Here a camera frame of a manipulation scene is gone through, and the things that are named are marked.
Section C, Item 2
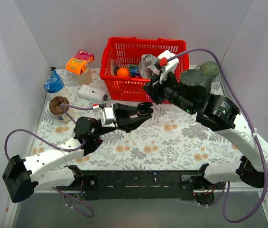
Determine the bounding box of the white lying bottle black cap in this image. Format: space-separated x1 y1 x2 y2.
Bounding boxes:
78 85 108 104

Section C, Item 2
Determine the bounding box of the glossy black gold-trim case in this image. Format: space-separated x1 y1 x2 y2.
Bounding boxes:
137 102 154 116

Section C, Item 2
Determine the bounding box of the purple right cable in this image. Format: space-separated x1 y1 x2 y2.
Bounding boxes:
171 48 268 223

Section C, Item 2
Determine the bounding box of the green round melon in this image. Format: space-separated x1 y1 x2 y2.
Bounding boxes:
199 61 220 79

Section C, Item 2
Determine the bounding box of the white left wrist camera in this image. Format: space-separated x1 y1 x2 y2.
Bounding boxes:
92 103 116 128

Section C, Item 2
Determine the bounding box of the floral table mat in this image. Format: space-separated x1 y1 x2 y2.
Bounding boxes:
37 69 242 170

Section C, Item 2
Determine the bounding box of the brown lid white jar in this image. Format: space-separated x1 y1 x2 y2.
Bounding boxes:
49 96 74 123

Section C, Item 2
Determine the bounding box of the orange fruit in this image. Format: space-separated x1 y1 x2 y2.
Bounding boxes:
116 67 130 77

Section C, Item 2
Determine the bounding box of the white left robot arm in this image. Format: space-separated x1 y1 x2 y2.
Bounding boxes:
2 102 153 203

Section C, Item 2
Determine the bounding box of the red plastic shopping basket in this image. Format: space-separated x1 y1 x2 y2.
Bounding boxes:
100 37 186 102

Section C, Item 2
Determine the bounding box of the grey crumpled paper bag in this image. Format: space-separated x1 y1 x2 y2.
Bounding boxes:
139 54 166 79

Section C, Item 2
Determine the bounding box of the clear plastic jar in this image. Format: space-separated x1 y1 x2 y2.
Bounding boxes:
74 67 92 86

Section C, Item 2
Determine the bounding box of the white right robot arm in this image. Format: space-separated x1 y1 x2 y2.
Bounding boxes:
143 69 268 190

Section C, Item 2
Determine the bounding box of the orange pink snack box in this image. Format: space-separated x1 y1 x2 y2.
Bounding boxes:
65 50 94 75

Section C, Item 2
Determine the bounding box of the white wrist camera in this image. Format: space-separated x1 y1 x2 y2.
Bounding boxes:
92 103 116 128
151 50 179 84

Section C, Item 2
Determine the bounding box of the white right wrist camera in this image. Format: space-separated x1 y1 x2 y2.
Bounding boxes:
151 50 179 84

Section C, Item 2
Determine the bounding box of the blue lid plastic bottle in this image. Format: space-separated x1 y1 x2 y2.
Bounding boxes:
44 70 69 99

